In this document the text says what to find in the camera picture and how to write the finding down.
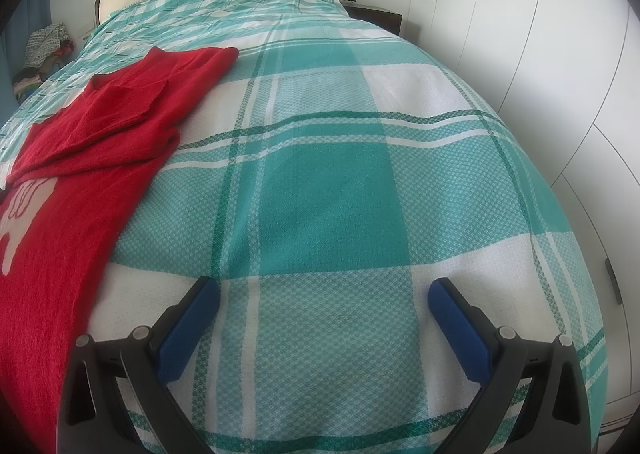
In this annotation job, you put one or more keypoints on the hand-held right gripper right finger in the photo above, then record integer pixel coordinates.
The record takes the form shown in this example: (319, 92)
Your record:
(460, 329)

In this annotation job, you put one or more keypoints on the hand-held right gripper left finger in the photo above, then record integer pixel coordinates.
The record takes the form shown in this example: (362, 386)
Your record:
(190, 329)

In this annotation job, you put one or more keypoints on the red sweater with white animal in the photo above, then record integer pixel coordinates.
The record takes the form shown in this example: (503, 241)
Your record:
(85, 214)

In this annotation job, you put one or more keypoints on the pile of mixed clothes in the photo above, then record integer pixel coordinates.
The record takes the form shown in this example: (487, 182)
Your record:
(45, 54)

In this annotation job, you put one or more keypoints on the bed with teal plaid cover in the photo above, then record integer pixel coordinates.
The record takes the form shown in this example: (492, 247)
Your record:
(330, 184)

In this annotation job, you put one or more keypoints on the white wardrobe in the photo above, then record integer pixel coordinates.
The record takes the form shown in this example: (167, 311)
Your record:
(550, 59)

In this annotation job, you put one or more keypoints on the dark wooden nightstand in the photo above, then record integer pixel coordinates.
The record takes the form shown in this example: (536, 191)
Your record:
(375, 16)

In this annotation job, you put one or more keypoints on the teal curtain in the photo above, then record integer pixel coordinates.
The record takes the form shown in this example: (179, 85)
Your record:
(25, 19)

